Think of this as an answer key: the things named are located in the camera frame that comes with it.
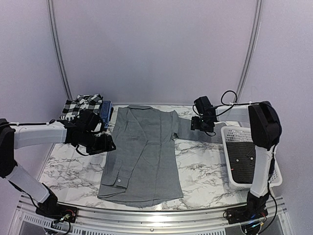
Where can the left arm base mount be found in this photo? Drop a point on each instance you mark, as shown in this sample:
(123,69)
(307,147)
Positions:
(58,212)

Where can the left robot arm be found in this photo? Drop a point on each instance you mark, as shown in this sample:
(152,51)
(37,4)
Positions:
(17,135)

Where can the black white plaid shirt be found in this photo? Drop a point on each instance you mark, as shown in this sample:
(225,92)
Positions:
(73,108)

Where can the aluminium front frame rail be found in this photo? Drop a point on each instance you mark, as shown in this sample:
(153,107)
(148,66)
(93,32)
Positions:
(98,221)

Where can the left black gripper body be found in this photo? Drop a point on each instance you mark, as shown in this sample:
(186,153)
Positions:
(98,146)

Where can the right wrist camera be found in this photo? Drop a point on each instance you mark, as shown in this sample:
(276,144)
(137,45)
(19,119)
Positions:
(203,105)

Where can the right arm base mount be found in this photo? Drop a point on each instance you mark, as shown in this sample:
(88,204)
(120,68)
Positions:
(244,214)

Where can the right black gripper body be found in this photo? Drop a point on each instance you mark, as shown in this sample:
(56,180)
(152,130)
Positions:
(202,125)

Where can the grey long sleeve shirt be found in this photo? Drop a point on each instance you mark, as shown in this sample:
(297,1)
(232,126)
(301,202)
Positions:
(142,171)

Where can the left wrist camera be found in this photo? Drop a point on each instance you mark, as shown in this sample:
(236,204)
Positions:
(89,121)

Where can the white plastic laundry basket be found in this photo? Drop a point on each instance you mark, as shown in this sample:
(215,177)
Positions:
(234,137)

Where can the right aluminium corner post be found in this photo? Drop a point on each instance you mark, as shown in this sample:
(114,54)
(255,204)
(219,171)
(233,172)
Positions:
(250,49)

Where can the blue folded shirt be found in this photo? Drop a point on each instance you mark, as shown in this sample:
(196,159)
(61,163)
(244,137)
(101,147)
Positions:
(106,113)

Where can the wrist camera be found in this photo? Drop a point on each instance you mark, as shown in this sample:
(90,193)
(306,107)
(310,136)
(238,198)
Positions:
(203,105)
(89,121)

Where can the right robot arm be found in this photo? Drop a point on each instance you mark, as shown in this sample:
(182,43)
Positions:
(265,130)

